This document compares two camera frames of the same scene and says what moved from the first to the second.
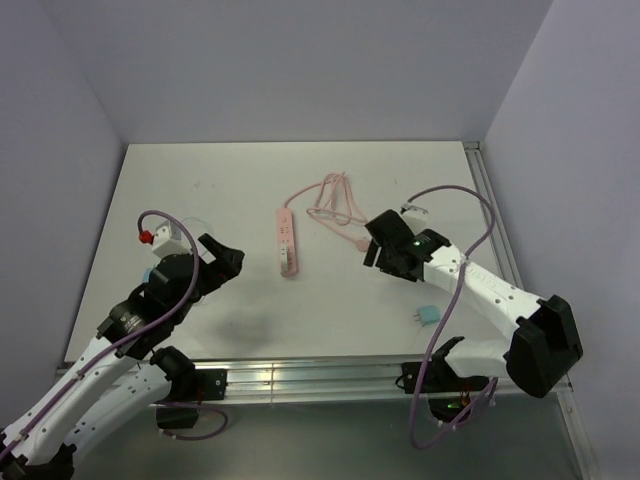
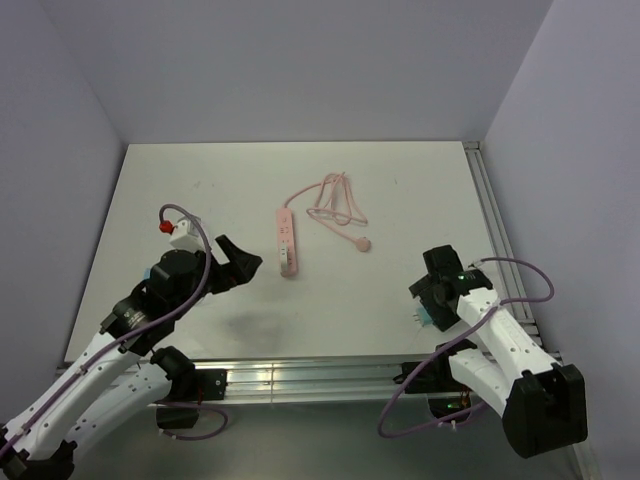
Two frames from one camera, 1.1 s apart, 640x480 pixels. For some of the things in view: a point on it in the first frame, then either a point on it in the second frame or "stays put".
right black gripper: [386, 267] to [443, 318]
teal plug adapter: [428, 314] stays put
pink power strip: [286, 242] stays put
